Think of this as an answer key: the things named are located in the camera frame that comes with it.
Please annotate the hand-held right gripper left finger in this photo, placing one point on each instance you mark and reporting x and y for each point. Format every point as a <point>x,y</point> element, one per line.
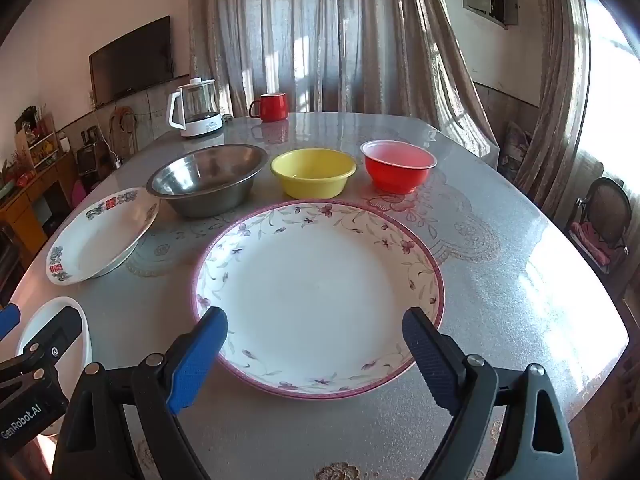
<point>195,360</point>

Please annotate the pink bag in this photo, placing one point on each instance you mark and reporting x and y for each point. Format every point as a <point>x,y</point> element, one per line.
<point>79,192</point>

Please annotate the large pink-rimmed floral plate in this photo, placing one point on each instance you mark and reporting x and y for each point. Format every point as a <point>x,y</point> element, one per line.
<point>320,285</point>

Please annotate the red seat cushion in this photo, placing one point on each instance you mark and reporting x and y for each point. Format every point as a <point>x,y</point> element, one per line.
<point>590,242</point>

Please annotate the narrow beige curtain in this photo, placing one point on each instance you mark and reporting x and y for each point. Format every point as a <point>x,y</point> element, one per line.
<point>560,85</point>

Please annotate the white glass electric kettle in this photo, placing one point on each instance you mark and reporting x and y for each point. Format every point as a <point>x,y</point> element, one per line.
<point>200,122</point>

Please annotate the patterned cloth bundle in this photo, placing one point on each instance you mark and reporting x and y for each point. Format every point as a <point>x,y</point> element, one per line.
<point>515,147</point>

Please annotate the red mug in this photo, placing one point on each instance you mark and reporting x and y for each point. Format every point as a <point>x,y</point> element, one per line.
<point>274,107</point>

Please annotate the dark countertop oven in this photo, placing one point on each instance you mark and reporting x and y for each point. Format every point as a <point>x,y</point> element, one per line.
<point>87,160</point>

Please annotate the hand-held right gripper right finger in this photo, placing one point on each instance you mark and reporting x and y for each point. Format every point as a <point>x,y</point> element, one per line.
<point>430,360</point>

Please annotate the red plastic bowl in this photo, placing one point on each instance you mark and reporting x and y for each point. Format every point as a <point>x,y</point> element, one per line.
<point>395,177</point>

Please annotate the small wooden shelf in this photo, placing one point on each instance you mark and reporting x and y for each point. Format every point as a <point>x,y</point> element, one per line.
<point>37,140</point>

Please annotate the wide beige curtain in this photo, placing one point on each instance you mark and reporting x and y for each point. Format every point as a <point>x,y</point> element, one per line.
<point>340,35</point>

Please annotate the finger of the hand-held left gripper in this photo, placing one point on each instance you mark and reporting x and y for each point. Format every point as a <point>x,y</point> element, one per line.
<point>55,332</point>
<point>9,317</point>

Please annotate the white plate with red-blue print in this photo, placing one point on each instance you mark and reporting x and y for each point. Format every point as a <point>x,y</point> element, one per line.
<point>100,240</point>

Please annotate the wooden cabinet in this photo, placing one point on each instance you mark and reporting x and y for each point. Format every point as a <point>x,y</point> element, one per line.
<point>25,210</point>

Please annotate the small white plate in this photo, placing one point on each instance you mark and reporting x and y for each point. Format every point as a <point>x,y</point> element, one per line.
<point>75,360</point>

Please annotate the stainless steel bowl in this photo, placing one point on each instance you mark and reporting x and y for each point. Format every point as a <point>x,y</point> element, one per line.
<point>210,175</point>

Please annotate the yellow plastic bowl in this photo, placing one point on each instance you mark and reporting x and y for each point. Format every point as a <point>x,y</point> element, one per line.
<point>312,182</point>

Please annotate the black wall television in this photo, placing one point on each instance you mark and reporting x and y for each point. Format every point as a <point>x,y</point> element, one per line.
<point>130,62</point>

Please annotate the dark round-backed chair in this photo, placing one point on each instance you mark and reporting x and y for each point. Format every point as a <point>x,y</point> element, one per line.
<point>607,205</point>

